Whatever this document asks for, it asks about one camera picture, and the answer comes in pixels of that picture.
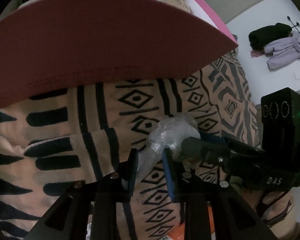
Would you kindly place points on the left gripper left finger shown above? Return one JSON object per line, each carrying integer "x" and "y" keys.
{"x": 128, "y": 173}

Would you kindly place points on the pink cardboard box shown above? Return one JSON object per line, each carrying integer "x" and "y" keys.
{"x": 54, "y": 44}

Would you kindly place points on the peach black patterned blanket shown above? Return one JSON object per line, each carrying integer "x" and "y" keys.
{"x": 52, "y": 141}

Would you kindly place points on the black garment on hook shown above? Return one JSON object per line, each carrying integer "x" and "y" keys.
{"x": 263, "y": 36}

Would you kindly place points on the lilac hoodie on hook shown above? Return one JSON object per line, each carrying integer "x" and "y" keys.
{"x": 281, "y": 52}

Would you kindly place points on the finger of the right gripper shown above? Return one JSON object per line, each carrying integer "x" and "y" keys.
{"x": 212, "y": 150}
{"x": 212, "y": 136}

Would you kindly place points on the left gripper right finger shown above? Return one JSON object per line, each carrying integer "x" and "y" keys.
{"x": 173, "y": 171}

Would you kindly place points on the clear plastic bag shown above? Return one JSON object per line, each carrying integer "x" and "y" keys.
{"x": 169, "y": 133}

